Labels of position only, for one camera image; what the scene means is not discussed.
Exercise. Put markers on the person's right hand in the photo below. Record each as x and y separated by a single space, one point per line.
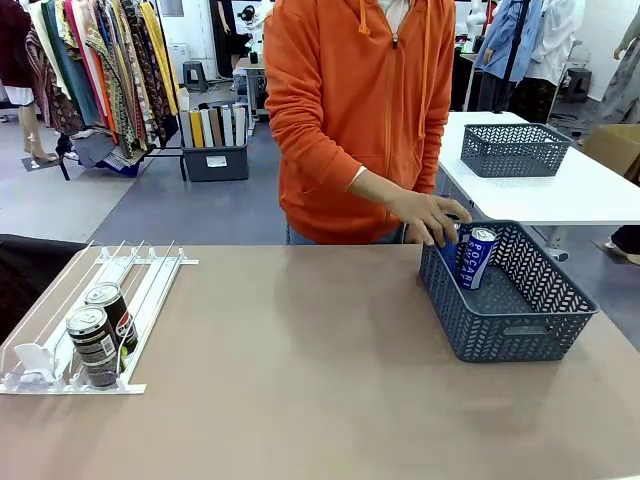
425 212

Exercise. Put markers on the person's left hand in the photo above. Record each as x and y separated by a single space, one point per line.
413 236

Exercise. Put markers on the grey plastic basket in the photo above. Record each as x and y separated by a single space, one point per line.
505 330
510 155

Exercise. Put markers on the black Pepsi can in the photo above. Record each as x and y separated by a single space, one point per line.
120 310
92 345

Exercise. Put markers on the person's right forearm orange sleeve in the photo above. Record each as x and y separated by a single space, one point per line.
320 150

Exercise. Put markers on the white can dispenser rack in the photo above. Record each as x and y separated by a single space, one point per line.
100 280

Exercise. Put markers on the white side table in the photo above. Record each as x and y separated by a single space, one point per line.
550 200

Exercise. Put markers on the person in orange hoodie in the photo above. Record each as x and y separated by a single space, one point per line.
350 100

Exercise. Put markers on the dark hanging trousers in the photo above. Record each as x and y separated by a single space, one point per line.
492 92

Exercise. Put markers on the dark patterned skirt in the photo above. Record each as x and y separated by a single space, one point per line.
535 100

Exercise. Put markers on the blue hanging shirt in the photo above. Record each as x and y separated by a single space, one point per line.
500 40

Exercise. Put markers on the black stand pole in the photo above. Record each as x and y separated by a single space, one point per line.
516 45

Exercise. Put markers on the grey plastic stool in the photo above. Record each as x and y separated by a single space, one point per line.
195 75
579 85

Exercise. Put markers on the bystander leg with shoe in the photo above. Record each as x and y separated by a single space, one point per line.
627 240

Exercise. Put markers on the white fabric roll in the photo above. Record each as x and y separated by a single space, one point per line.
239 125
206 129

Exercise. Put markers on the cardboard box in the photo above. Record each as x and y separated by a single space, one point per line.
617 140

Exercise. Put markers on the grey storage bin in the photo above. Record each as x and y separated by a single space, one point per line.
215 167

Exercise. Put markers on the light grey fabric roll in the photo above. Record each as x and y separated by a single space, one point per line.
227 126

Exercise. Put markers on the white hanging shirt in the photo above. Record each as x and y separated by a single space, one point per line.
555 40

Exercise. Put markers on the sewing work table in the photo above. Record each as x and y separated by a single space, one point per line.
252 80

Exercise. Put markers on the brown fabric roll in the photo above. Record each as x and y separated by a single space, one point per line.
215 127

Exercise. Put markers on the grey dress on mannequin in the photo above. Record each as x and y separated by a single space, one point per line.
625 85

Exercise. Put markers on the yellow fabric roll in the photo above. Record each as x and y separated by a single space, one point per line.
196 130

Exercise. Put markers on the mannequin in black dress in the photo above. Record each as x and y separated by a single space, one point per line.
225 40

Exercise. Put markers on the white box appliance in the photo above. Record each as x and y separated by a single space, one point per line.
179 62

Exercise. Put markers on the yellow hanging garment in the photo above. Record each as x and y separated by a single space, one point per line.
165 65

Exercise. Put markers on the patterned folded fabric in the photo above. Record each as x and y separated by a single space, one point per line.
122 159

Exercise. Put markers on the dark floral hanging garment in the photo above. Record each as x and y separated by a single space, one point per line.
150 75

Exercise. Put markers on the green beige patterned garment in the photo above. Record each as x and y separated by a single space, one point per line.
117 85

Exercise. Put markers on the grey cloth pile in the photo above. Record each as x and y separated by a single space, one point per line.
92 150

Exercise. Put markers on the teal hanging garment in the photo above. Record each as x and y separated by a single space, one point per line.
75 90

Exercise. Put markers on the brown patterned garment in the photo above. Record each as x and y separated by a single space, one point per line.
62 114

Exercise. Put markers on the mannequin legs with stand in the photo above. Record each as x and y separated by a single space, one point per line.
30 130

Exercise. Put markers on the cream hanging garment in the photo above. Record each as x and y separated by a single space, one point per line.
47 50

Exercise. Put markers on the maroon garment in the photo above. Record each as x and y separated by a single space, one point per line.
12 45

